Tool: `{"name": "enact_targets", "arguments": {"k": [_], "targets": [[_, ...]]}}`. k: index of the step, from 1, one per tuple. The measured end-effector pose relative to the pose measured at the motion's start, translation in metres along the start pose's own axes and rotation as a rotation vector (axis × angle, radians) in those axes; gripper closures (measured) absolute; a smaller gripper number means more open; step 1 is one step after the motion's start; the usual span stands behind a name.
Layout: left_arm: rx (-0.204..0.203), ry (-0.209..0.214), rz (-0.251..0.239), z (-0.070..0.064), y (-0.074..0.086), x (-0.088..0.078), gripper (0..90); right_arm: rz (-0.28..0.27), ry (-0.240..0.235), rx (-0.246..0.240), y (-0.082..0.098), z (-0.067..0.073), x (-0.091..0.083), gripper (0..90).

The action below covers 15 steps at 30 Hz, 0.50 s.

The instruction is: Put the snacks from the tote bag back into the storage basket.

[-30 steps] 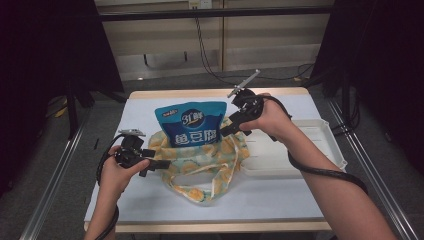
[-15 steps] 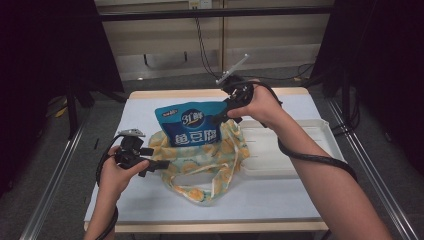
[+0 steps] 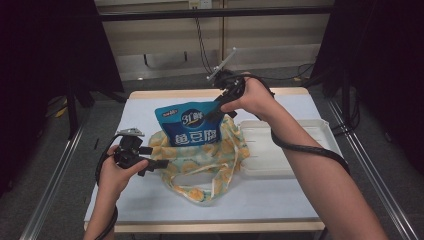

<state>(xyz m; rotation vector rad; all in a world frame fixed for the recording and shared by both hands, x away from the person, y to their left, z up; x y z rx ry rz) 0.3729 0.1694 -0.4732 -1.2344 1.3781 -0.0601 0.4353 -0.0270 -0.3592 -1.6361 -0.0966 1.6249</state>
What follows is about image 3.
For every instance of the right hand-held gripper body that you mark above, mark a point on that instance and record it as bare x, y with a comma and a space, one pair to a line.
231, 83

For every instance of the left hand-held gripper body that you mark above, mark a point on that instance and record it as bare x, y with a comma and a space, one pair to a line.
128, 153

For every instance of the blue snack packet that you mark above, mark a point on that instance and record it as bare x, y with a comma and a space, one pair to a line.
193, 133

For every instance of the teal orange patterned cloth bag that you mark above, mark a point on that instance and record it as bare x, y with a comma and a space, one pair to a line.
196, 156

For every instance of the white plastic tray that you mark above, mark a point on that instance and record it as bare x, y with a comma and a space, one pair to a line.
263, 150

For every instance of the person's right hand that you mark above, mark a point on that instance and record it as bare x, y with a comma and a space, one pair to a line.
256, 100

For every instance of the person's left hand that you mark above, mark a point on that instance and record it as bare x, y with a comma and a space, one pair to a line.
111, 180

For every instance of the white table mat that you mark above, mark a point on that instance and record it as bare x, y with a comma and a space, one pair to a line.
146, 110

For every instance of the black metal stand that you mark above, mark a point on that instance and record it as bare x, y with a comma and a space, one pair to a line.
71, 116

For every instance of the wooden table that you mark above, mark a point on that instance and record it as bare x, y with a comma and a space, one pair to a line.
216, 227

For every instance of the black horizontal bar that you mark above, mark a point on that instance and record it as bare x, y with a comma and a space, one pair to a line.
160, 14

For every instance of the black curtain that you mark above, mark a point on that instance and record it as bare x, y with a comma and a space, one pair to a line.
383, 50
40, 50

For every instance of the white wall socket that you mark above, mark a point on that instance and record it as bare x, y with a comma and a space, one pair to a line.
200, 3

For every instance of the aluminium floor rail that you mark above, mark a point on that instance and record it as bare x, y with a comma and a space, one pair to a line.
354, 140
50, 190

